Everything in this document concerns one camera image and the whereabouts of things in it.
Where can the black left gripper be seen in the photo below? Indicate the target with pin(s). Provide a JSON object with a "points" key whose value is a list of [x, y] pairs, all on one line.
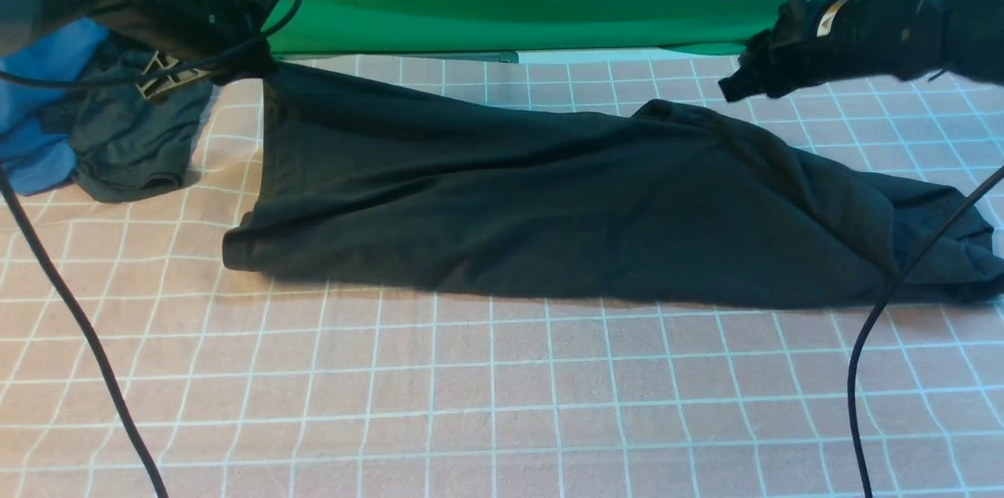
{"points": [[222, 40]]}

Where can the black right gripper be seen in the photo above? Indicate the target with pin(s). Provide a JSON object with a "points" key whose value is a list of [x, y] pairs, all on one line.
{"points": [[782, 59]]}

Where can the dark gray long-sleeve shirt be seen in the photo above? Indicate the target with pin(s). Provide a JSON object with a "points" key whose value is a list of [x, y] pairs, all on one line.
{"points": [[370, 183]]}

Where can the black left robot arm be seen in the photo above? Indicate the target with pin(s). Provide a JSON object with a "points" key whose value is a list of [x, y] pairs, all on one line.
{"points": [[26, 21]]}

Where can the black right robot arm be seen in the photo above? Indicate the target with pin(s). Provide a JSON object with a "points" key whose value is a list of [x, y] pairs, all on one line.
{"points": [[839, 40]]}

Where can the dark gray crumpled garment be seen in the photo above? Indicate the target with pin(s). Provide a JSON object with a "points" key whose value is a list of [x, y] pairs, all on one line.
{"points": [[129, 149]]}

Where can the gray metal backdrop bar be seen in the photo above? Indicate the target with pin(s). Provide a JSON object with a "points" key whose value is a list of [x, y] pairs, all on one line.
{"points": [[501, 57]]}

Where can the pink grid-pattern tablecloth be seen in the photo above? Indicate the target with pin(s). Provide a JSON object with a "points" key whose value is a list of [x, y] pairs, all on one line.
{"points": [[242, 388]]}

